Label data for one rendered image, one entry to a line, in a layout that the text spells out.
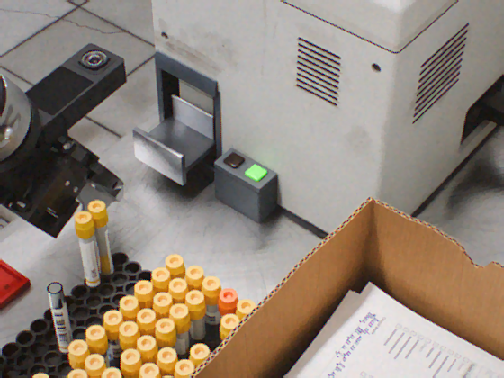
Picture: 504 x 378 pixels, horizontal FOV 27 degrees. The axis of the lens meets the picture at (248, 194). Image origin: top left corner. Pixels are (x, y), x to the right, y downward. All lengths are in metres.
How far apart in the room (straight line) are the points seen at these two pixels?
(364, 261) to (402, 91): 0.15
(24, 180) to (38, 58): 1.81
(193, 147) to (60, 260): 0.18
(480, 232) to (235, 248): 0.24
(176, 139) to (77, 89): 0.20
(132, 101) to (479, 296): 1.75
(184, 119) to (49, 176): 0.24
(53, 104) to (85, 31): 1.87
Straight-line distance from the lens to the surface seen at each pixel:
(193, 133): 1.09
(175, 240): 1.04
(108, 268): 0.98
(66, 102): 0.90
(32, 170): 0.90
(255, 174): 1.02
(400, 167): 0.97
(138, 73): 2.62
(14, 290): 1.01
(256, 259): 1.02
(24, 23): 2.83
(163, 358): 0.81
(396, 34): 0.84
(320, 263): 0.85
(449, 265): 0.88
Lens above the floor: 1.65
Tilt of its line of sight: 46 degrees down
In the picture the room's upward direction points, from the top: straight up
